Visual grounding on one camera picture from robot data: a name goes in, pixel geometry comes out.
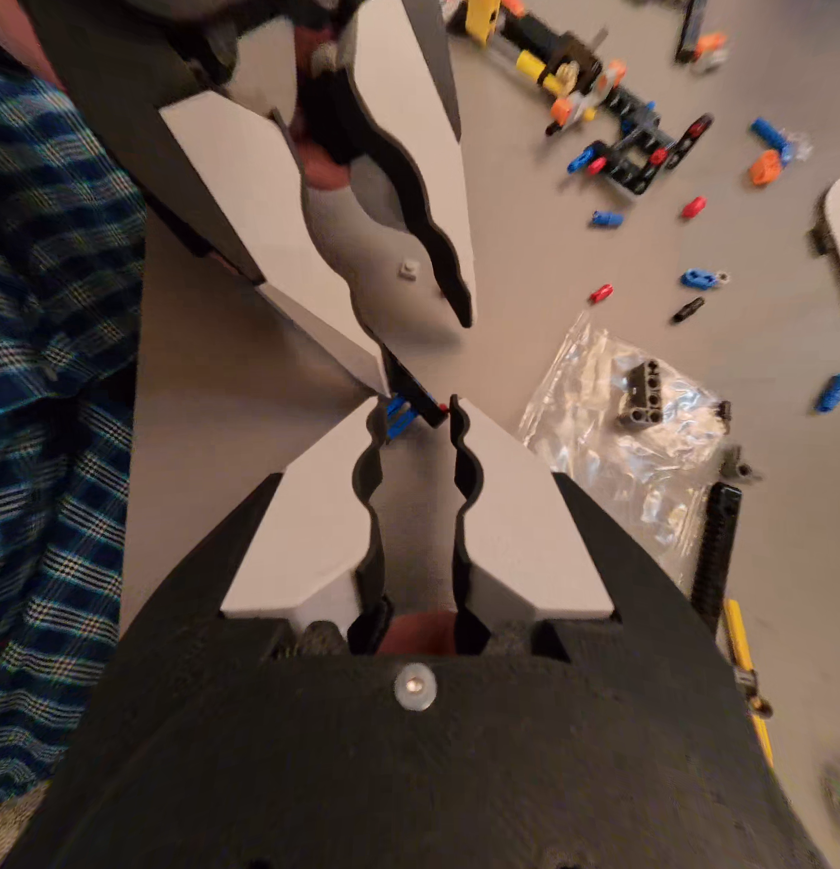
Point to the small clear plastic scrap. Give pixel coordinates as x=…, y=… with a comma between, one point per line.
x=800, y=146

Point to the clear plastic bag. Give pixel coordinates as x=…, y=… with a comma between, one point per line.
x=582, y=441

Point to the person's left hand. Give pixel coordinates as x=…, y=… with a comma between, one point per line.
x=328, y=173

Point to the grey lego pin connector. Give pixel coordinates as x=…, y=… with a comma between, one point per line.
x=737, y=465

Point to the blue plaid shirt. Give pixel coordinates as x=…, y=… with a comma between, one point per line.
x=53, y=407

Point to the long black lego beam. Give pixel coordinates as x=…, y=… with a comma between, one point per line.
x=413, y=394

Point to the blue lego pin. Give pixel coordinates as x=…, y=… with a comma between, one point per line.
x=771, y=136
x=396, y=406
x=833, y=392
x=608, y=218
x=403, y=426

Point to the black lego gear rack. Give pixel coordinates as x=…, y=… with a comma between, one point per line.
x=715, y=543

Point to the black board clip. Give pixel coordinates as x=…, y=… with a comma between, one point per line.
x=821, y=237

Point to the small grey lego stud piece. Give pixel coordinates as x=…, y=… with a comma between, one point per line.
x=409, y=269

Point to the dark grey angled lego beam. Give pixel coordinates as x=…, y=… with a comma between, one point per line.
x=640, y=397

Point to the dark grey lego axle connector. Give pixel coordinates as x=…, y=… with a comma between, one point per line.
x=756, y=692

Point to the orange grey lego connector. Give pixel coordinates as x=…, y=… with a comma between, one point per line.
x=710, y=49

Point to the short black lego pin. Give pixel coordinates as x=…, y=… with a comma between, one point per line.
x=724, y=415

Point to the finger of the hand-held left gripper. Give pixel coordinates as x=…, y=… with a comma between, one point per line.
x=230, y=176
x=406, y=102

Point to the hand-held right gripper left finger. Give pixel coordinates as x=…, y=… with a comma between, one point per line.
x=297, y=543

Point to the lego vehicle assembly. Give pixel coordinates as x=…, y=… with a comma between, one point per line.
x=637, y=129

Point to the blue lego connector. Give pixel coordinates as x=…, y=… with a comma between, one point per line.
x=698, y=279

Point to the yellow lego axle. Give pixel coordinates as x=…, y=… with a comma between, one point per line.
x=740, y=645

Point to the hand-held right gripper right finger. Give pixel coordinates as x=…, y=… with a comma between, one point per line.
x=535, y=543

